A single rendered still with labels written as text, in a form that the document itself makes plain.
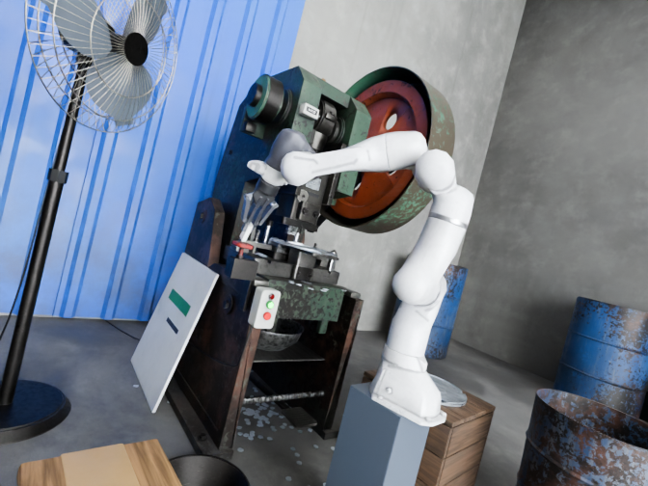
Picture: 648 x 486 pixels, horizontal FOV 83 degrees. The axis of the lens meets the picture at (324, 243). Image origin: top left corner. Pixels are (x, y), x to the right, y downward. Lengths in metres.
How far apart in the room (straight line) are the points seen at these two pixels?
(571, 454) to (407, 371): 0.66
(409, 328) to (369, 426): 0.29
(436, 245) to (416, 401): 0.42
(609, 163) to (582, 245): 0.83
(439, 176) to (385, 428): 0.68
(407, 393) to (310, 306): 0.62
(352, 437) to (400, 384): 0.22
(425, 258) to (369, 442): 0.52
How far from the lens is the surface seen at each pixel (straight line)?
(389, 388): 1.09
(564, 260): 4.46
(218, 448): 1.53
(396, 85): 1.97
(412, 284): 0.98
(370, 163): 1.08
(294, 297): 1.47
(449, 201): 1.06
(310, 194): 1.61
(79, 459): 0.93
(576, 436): 1.52
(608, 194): 4.50
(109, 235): 2.58
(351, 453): 1.19
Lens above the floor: 0.86
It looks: 1 degrees down
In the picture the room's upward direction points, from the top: 14 degrees clockwise
